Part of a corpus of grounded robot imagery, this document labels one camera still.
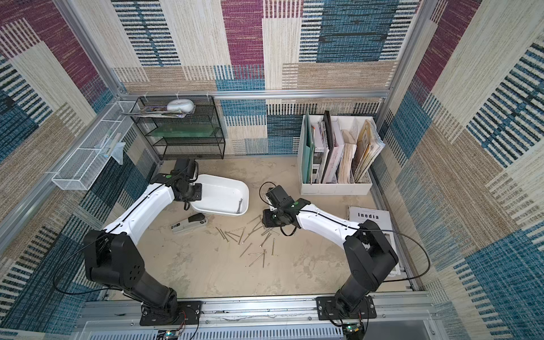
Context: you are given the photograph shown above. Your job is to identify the green folder in organizer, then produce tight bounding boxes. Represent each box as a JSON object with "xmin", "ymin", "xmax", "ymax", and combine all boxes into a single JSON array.
[{"xmin": 302, "ymin": 113, "xmax": 315, "ymax": 184}]

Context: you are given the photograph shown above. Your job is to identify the black binder in organizer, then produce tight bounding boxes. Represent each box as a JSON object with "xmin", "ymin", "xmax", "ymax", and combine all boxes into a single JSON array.
[{"xmin": 323, "ymin": 110, "xmax": 334, "ymax": 151}]

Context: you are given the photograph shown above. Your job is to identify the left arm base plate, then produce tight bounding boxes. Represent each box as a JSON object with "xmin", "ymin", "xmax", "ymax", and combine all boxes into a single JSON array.
[{"xmin": 140, "ymin": 300, "xmax": 203, "ymax": 327}]

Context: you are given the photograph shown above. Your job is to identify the white round device on shelf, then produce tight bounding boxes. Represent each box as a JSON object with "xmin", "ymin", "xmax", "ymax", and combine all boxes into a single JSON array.
[{"xmin": 167, "ymin": 99, "xmax": 196, "ymax": 114}]

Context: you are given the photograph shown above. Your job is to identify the white desktop file organizer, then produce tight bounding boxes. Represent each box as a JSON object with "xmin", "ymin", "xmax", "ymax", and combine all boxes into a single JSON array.
[{"xmin": 297, "ymin": 114, "xmax": 374, "ymax": 196}]

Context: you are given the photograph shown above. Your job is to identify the black wire mesh shelf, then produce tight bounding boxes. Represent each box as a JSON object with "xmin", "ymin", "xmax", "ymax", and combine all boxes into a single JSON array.
[{"xmin": 129, "ymin": 95, "xmax": 226, "ymax": 161}]

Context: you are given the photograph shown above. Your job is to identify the white wire wall basket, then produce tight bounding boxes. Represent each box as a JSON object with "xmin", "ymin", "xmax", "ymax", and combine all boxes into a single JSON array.
[{"xmin": 52, "ymin": 101, "xmax": 134, "ymax": 191}]

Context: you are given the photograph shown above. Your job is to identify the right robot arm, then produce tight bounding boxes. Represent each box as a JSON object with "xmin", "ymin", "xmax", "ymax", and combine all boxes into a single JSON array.
[{"xmin": 263, "ymin": 186, "xmax": 399, "ymax": 319}]

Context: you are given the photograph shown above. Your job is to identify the white Inedia magazine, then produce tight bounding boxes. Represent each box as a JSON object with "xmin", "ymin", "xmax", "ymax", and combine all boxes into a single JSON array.
[{"xmin": 344, "ymin": 206, "xmax": 401, "ymax": 280}]

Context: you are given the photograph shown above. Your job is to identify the white plastic storage box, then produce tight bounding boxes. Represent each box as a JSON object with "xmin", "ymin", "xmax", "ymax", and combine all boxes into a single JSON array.
[{"xmin": 191, "ymin": 174, "xmax": 249, "ymax": 217}]

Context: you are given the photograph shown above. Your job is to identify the steel nail lower pair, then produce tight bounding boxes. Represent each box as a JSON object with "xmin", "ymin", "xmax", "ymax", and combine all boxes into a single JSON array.
[{"xmin": 249, "ymin": 250, "xmax": 266, "ymax": 267}]

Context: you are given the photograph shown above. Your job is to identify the magazines on black shelf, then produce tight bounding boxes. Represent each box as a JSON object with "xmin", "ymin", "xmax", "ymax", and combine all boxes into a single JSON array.
[{"xmin": 123, "ymin": 106, "xmax": 195, "ymax": 118}]

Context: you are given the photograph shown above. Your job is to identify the brown envelopes in organizer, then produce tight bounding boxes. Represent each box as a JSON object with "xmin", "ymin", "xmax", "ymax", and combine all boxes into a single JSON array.
[{"xmin": 352, "ymin": 120, "xmax": 385, "ymax": 183}]

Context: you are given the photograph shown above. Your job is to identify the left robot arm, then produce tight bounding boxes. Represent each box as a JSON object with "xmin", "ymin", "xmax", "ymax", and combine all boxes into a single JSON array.
[{"xmin": 83, "ymin": 159, "xmax": 202, "ymax": 324}]

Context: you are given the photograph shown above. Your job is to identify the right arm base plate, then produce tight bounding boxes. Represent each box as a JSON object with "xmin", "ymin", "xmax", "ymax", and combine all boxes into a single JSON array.
[{"xmin": 315, "ymin": 296, "xmax": 377, "ymax": 321}]

